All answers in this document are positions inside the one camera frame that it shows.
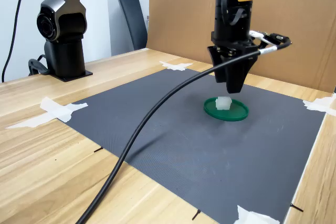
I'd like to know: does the large brown cardboard partition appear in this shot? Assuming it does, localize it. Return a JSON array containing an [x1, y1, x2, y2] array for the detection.
[[145, 0, 336, 93]]

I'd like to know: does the white tape piece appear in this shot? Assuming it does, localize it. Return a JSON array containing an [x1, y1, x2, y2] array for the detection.
[[159, 60, 194, 72], [302, 95, 336, 117], [233, 205, 281, 224], [5, 97, 89, 130]]

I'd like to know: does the thick black camera cable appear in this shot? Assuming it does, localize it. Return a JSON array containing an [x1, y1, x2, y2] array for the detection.
[[75, 33, 293, 224]]

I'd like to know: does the black base cable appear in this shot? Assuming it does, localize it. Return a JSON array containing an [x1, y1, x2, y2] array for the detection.
[[28, 55, 50, 76]]

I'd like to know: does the round green lid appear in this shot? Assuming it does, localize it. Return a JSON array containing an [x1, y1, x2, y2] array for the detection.
[[203, 97, 249, 122]]

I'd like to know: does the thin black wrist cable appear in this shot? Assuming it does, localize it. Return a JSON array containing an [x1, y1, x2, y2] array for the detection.
[[221, 0, 248, 27]]

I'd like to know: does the small white plastic terminal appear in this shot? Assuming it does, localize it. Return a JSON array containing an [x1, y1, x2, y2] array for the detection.
[[215, 96, 232, 111]]

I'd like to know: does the dark grey mat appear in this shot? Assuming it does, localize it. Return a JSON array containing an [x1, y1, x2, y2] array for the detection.
[[59, 68, 328, 224]]

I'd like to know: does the dark grey chair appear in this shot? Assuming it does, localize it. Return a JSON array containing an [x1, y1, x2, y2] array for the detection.
[[117, 0, 148, 51]]

